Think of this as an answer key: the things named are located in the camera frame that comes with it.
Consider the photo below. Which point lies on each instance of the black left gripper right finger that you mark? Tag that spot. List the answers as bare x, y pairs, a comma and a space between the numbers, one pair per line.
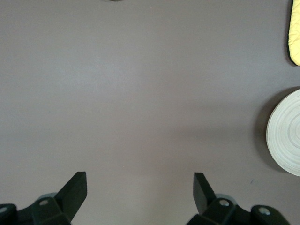
204, 194

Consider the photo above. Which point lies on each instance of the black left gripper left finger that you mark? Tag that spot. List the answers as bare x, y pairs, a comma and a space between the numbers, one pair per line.
70, 194

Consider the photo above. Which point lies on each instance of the round wooden plate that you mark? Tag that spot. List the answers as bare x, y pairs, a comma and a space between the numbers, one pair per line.
286, 136

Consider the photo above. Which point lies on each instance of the brown table cover sheet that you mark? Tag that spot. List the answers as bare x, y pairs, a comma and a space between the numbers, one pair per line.
117, 93

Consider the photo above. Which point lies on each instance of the yellow quilted oven mitt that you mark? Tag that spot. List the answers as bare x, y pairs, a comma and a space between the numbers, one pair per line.
295, 35

